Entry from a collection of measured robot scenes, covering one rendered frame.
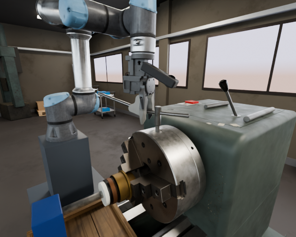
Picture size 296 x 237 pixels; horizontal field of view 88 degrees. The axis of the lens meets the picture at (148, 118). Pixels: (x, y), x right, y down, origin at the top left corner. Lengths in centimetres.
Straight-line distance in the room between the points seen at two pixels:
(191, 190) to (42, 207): 39
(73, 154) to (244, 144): 76
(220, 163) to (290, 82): 279
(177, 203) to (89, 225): 37
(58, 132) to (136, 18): 63
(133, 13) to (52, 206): 53
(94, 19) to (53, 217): 50
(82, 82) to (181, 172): 67
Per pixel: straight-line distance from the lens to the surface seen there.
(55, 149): 87
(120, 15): 55
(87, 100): 90
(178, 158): 47
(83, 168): 96
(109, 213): 74
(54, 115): 87
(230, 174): 54
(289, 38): 330
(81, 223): 74
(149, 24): 49
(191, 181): 50
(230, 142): 51
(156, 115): 50
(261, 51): 334
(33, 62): 762
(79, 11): 50
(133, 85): 49
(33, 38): 774
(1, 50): 652
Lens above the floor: 142
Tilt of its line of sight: 16 degrees down
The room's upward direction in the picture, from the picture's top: straight up
